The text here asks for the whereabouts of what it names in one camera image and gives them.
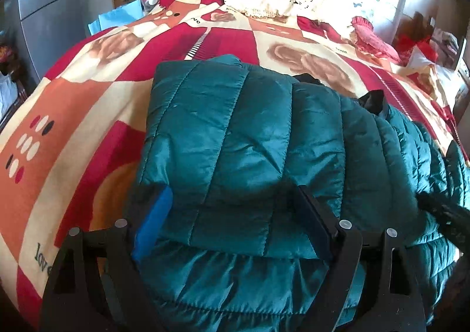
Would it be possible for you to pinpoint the teal quilted puffer jacket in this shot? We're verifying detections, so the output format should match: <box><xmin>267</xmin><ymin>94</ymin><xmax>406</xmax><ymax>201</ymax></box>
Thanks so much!
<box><xmin>103</xmin><ymin>54</ymin><xmax>470</xmax><ymax>332</ymax></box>

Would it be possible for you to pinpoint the red ruffled pillow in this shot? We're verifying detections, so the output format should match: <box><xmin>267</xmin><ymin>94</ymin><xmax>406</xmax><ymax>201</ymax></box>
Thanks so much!
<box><xmin>350</xmin><ymin>16</ymin><xmax>402</xmax><ymax>63</ymax></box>

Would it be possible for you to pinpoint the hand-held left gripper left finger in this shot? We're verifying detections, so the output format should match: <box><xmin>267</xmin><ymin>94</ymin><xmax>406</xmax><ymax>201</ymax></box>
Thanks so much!
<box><xmin>40</xmin><ymin>185</ymin><xmax>174</xmax><ymax>332</ymax></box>

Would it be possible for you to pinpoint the red and cream printed blanket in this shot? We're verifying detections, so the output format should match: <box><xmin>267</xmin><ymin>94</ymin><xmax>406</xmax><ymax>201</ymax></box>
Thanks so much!
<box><xmin>0</xmin><ymin>0</ymin><xmax>470</xmax><ymax>329</ymax></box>

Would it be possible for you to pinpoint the white plastic bag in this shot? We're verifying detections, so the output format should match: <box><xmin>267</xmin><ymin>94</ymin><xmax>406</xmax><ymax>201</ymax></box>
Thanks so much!
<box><xmin>0</xmin><ymin>71</ymin><xmax>19</xmax><ymax>116</ymax></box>

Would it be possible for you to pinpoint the grey wardrobe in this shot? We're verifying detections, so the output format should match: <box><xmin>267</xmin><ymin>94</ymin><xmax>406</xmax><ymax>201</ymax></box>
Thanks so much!
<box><xmin>0</xmin><ymin>0</ymin><xmax>92</xmax><ymax>79</ymax></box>

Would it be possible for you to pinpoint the light blue cloth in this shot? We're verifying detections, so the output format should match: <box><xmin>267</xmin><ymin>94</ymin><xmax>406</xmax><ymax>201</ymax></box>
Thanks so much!
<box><xmin>88</xmin><ymin>0</ymin><xmax>144</xmax><ymax>35</ymax></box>

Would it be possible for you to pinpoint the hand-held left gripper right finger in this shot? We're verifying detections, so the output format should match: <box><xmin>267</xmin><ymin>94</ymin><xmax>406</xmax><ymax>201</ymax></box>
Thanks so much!
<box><xmin>293</xmin><ymin>184</ymin><xmax>429</xmax><ymax>332</ymax></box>

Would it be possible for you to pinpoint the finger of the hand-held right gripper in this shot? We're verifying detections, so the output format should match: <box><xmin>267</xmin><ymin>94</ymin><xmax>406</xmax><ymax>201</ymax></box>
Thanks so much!
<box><xmin>416</xmin><ymin>190</ymin><xmax>470</xmax><ymax>242</ymax></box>

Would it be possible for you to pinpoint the red cloth pile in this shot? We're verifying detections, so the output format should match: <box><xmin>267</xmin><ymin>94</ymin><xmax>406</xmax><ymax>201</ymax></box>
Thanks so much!
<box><xmin>393</xmin><ymin>33</ymin><xmax>441</xmax><ymax>61</ymax></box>

